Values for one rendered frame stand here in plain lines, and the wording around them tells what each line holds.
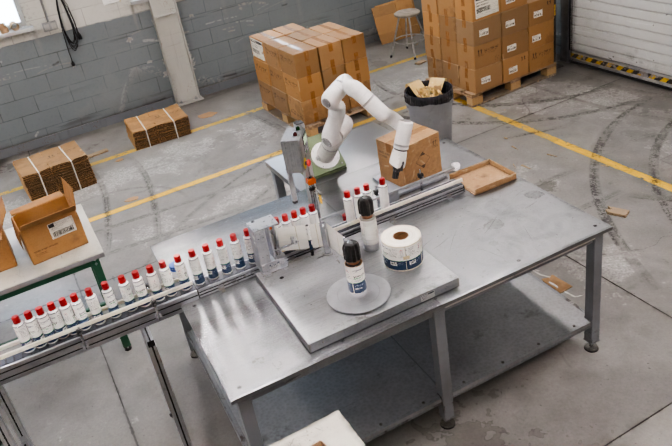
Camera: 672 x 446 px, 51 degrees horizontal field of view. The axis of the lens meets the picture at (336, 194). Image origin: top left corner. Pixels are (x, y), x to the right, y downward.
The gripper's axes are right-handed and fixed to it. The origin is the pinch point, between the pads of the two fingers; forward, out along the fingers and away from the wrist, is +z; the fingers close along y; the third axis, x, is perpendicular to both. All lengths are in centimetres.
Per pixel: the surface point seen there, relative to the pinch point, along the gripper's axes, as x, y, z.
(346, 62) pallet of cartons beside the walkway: 134, -319, -2
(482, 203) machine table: 47, 23, 9
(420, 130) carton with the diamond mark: 33.7, -31.7, -16.8
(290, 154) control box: -65, -2, -11
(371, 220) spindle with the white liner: -31.3, 32.2, 12.3
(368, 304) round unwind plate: -50, 71, 37
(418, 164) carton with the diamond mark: 28.5, -19.6, 0.9
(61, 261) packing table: -163, -94, 88
